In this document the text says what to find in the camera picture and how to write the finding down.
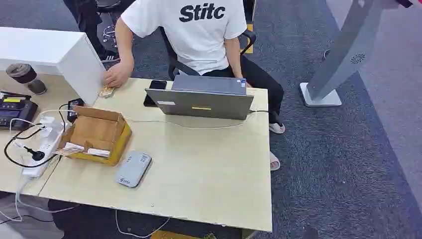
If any grey laptop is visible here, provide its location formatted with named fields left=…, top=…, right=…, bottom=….
left=144, top=74, right=255, bottom=120

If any black smartphone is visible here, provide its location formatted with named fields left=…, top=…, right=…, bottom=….
left=143, top=80, right=168, bottom=108

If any black office chair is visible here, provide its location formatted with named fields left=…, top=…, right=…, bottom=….
left=159, top=26, right=257, bottom=82

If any person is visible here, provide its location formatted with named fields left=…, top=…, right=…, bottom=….
left=104, top=0, right=286, bottom=172

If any grey card reader device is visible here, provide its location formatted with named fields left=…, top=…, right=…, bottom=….
left=115, top=151, right=153, bottom=189

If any person's right hand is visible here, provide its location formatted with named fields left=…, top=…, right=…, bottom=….
left=103, top=62, right=134, bottom=89

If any wooden card box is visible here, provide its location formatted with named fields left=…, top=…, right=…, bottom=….
left=57, top=106, right=133, bottom=167

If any white card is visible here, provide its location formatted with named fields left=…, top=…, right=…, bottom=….
left=87, top=148, right=111, bottom=158

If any black power adapter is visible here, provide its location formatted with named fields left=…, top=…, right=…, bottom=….
left=67, top=98, right=85, bottom=123

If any grey floor stand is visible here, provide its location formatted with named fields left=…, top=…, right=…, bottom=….
left=299, top=0, right=385, bottom=108

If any white power strip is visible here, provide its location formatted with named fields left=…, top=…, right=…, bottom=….
left=21, top=116, right=69, bottom=180

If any white partition box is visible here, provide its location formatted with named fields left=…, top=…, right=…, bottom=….
left=0, top=26, right=108, bottom=107

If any dark coffee cup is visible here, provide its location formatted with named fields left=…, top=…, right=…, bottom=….
left=5, top=63, right=48, bottom=96

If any black desk telephone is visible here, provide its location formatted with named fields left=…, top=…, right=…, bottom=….
left=0, top=91, right=39, bottom=130

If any white laptop cable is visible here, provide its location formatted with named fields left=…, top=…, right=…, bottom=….
left=39, top=109, right=271, bottom=130

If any white cable under desk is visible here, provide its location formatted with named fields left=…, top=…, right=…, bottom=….
left=114, top=210, right=171, bottom=239

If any black power cable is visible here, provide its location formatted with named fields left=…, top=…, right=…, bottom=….
left=3, top=104, right=72, bottom=168

